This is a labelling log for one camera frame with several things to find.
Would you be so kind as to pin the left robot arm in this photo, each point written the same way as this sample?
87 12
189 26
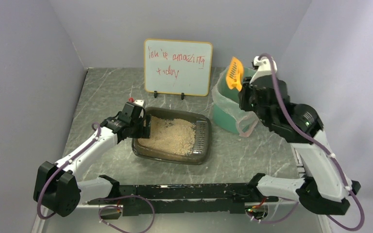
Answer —
59 187

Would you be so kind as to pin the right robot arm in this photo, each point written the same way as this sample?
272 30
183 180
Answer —
321 190

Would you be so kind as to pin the dark grey litter box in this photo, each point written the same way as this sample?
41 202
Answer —
201 149

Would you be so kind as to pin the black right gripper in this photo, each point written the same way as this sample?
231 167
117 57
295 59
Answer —
246 94

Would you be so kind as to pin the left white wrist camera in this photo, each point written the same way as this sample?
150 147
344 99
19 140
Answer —
137 102

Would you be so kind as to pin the green trash bin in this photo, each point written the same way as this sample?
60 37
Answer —
225 109

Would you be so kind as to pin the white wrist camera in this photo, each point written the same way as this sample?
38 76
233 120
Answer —
263 66
137 102

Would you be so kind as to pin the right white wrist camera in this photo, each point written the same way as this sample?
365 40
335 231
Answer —
263 66

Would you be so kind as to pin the whiteboard with red writing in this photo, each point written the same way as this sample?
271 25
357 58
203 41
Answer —
177 67

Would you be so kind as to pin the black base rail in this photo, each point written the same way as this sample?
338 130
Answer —
235 198

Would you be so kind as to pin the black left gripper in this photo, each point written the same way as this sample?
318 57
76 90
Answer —
140 123

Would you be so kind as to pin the yellow litter scoop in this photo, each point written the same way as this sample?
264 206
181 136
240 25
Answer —
234 74

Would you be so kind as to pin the translucent pink bin liner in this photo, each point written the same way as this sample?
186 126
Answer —
238 115

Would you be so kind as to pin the beige cat litter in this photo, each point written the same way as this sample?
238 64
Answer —
175 136

